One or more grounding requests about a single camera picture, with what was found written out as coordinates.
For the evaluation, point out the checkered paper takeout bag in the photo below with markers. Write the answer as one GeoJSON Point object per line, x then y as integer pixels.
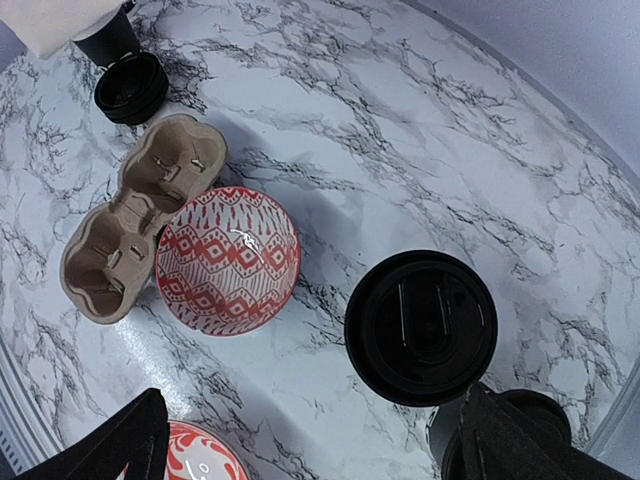
{"type": "Point", "coordinates": [44, 26]}

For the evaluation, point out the stack of black lids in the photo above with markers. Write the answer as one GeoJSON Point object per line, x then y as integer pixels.
{"type": "Point", "coordinates": [132, 90]}

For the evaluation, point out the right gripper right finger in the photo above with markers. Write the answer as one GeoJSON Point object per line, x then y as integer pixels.
{"type": "Point", "coordinates": [501, 442]}

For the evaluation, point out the cardboard cup carrier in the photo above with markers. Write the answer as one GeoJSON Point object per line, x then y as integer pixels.
{"type": "Point", "coordinates": [109, 259]}

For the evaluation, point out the aluminium front rail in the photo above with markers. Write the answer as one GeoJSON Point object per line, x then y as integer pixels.
{"type": "Point", "coordinates": [26, 440]}

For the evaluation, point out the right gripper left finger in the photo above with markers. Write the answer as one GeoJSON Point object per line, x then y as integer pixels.
{"type": "Point", "coordinates": [132, 443]}

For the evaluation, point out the red floral bowl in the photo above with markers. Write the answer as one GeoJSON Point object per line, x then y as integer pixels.
{"type": "Point", "coordinates": [196, 454]}

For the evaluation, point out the red patterned bowl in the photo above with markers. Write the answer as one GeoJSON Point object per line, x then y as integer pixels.
{"type": "Point", "coordinates": [228, 262]}

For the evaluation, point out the stack of paper cups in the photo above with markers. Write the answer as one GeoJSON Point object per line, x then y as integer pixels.
{"type": "Point", "coordinates": [109, 39]}

